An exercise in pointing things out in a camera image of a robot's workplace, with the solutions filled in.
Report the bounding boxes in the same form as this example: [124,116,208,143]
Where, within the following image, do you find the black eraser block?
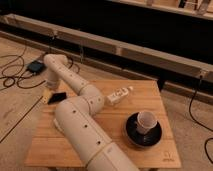
[48,92,67,104]

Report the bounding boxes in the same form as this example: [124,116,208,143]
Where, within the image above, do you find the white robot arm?
[44,54,140,171]

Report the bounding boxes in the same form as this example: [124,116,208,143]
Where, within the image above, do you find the white paper cup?
[136,111,157,134]

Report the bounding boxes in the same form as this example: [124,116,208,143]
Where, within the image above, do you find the black bowl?
[125,111,162,148]

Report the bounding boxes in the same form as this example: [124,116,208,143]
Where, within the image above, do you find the blue power adapter box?
[27,61,45,74]

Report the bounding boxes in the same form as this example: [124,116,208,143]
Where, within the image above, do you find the black cable right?
[188,78,213,164]

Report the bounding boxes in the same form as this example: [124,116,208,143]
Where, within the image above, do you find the wooden frame rail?
[0,14,213,83]

